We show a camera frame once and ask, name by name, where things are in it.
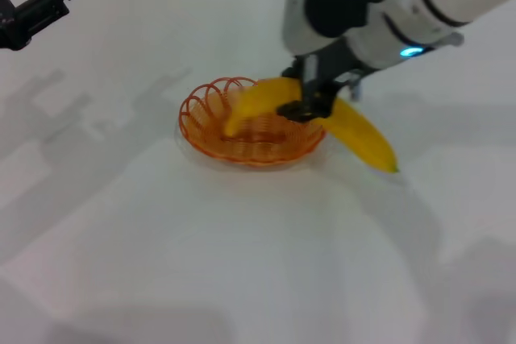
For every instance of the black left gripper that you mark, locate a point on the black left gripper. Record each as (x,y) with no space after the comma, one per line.
(10,30)

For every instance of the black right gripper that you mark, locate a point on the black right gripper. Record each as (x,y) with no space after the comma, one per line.
(326,66)

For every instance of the yellow banana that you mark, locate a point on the yellow banana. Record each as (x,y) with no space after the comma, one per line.
(363,134)

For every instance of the orange woven plastic basket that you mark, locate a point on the orange woven plastic basket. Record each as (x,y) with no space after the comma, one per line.
(258,151)

